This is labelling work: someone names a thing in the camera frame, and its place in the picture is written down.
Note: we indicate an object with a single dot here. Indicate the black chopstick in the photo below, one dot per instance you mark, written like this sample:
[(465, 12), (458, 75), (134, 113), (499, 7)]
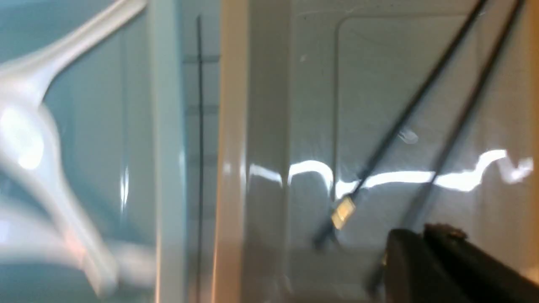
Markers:
[(418, 208), (329, 227)]

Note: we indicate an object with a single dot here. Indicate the brown plastic bin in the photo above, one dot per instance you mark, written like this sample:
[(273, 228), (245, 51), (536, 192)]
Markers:
[(309, 88)]

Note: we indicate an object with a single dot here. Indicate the white spoon centre front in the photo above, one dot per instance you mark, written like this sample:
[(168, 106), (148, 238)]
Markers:
[(31, 155)]

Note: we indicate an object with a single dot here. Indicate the teal plastic bin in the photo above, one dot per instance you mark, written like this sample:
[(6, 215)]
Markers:
[(119, 114)]

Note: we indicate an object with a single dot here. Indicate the white spoon long handle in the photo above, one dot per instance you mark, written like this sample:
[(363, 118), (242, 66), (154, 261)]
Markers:
[(26, 79)]

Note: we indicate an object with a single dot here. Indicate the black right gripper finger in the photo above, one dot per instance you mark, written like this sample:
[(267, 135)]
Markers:
[(440, 265)]

